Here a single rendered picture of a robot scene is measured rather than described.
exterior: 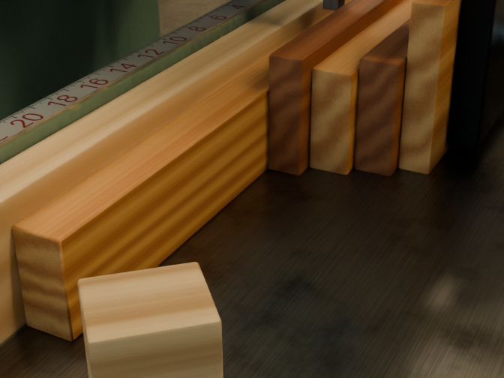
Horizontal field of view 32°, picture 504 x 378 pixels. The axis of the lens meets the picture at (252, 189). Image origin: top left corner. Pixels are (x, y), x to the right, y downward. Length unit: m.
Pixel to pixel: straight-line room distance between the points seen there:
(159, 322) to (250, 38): 0.21
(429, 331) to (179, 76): 0.15
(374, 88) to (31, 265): 0.17
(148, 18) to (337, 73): 0.29
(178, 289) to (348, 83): 0.16
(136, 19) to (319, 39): 0.25
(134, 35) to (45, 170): 0.34
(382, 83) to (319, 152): 0.04
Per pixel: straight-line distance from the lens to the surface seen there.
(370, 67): 0.39
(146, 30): 0.65
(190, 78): 0.38
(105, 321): 0.24
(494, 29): 0.41
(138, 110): 0.35
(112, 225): 0.30
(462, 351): 0.30
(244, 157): 0.38
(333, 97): 0.39
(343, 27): 0.42
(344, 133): 0.39
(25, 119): 0.33
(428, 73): 0.39
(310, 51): 0.39
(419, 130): 0.40
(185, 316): 0.24
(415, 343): 0.30
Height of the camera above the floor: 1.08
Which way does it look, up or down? 28 degrees down
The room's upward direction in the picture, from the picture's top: straight up
